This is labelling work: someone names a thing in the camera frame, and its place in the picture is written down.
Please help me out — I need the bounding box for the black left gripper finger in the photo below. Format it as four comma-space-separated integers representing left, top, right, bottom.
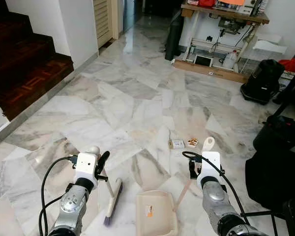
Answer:
96, 151, 110, 174

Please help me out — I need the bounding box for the beige long handled brush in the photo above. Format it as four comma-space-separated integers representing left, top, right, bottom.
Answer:
87, 146, 124, 227

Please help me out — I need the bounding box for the beige long handled dustpan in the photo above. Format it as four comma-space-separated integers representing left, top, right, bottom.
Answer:
136, 136, 216, 236

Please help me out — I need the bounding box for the black floor appliance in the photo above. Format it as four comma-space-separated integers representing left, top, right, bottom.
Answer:
240, 59, 286, 105

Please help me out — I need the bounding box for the black folding chair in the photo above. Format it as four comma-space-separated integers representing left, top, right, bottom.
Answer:
243, 63, 295, 236

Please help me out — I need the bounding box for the large black bag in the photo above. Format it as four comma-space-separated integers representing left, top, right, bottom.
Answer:
246, 116, 295, 212

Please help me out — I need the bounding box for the long wooden plank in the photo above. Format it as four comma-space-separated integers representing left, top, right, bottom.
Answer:
173, 59, 249, 84

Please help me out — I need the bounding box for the white framed dark panel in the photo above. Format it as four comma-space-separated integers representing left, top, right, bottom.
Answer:
194, 54, 214, 68

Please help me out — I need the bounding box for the white plastic bottle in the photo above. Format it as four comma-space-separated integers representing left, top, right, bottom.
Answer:
224, 49, 239, 69

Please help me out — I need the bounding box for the dark wooden staircase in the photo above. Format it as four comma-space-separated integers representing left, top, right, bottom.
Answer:
0, 0, 74, 121

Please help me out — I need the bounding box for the black rolled mat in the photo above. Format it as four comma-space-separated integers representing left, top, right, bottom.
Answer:
164, 12, 185, 61

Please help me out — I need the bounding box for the beige louvred door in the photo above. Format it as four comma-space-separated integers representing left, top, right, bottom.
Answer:
92, 0, 120, 49

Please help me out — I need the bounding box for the white sewing machine table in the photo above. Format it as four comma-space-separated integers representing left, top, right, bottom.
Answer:
173, 0, 270, 84

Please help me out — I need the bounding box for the red cloth bundle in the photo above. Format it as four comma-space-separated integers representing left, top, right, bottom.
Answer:
278, 58, 295, 73

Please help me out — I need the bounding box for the white plastic tray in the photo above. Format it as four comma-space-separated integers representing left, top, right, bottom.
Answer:
252, 39, 289, 55

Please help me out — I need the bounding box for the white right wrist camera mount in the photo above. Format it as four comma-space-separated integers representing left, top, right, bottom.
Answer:
200, 151, 223, 185

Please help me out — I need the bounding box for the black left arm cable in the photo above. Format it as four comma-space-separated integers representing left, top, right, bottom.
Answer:
38, 156, 78, 236

